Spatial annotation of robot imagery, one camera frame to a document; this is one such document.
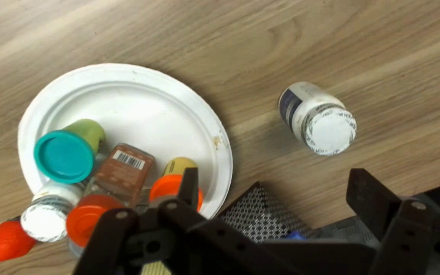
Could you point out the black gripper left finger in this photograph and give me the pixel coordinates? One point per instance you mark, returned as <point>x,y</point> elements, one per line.
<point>190,238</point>

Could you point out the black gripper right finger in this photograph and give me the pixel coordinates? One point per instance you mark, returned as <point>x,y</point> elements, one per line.
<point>409,233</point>

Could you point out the yellow tub orange lid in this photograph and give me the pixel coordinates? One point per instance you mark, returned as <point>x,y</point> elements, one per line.
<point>172,177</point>

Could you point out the spice jar orange lid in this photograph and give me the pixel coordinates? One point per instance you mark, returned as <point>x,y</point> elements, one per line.
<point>123,175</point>

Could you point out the clear pill bottle white cap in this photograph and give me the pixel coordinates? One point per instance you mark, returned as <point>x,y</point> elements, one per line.
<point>45,221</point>

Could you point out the green tub teal lid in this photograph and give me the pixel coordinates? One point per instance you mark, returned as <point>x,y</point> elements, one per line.
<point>65,154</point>

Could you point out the white round plate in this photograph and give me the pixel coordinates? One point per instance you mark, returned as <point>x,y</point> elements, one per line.
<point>144,107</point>

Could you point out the grey fabric box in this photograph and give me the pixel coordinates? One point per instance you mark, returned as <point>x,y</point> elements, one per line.
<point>259,215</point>

